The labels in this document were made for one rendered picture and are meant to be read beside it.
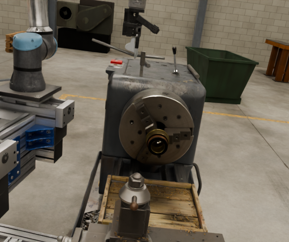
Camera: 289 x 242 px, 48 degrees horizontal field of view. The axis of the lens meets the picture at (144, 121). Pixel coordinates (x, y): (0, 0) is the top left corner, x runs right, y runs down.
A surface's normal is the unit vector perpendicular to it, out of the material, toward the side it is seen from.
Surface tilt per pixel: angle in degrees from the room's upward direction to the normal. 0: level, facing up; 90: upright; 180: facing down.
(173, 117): 90
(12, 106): 90
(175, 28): 90
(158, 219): 0
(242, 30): 90
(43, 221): 0
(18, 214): 0
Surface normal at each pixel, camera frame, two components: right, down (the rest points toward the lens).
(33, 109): -0.17, 0.32
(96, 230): 0.12, -0.93
